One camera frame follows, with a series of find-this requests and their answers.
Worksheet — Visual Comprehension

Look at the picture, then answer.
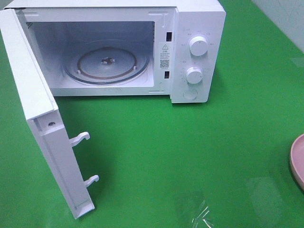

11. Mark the upper white power knob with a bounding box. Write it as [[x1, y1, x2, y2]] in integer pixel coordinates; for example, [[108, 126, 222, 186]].
[[189, 36, 208, 57]]

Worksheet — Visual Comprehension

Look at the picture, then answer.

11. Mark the white timer knob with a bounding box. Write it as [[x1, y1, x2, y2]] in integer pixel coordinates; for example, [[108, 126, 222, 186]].
[[186, 66, 203, 84]]

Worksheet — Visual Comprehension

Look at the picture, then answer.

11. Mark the pink round plate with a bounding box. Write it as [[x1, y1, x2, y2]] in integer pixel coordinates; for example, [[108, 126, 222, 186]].
[[289, 134, 304, 191]]

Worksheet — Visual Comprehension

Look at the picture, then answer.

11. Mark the white microwave door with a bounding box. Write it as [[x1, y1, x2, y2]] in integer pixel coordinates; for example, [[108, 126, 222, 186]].
[[0, 9, 99, 219]]

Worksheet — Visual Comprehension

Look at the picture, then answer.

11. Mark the round white door button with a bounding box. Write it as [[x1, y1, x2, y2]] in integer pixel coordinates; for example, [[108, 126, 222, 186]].
[[183, 89, 198, 100]]

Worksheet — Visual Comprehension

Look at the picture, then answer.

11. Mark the glass microwave turntable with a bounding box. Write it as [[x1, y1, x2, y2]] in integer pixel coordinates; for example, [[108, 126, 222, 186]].
[[64, 39, 153, 85]]

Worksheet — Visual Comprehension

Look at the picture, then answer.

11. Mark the white microwave oven body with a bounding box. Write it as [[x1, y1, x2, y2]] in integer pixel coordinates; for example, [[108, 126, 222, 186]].
[[3, 0, 226, 103]]

